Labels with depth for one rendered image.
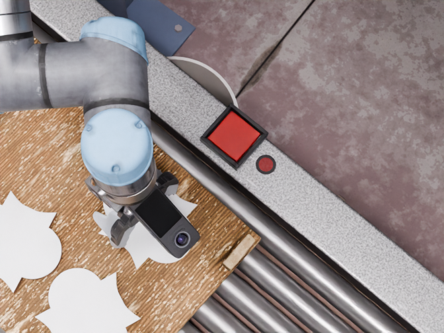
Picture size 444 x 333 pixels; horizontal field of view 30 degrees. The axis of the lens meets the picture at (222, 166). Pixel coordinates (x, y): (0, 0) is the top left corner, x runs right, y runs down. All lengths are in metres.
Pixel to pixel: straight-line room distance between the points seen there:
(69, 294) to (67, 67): 0.40
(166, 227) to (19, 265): 0.27
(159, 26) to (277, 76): 0.36
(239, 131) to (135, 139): 0.42
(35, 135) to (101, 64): 0.38
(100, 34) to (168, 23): 1.41
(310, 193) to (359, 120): 1.04
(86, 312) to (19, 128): 0.30
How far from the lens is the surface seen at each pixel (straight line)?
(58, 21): 1.38
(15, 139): 1.30
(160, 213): 1.06
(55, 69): 0.94
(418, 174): 2.31
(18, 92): 0.95
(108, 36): 0.95
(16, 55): 0.95
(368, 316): 1.26
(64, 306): 1.22
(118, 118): 0.89
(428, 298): 1.29
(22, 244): 1.24
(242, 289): 1.24
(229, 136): 1.28
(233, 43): 2.35
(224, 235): 1.24
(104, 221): 1.17
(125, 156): 0.88
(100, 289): 1.22
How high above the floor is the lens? 2.15
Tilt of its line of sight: 75 degrees down
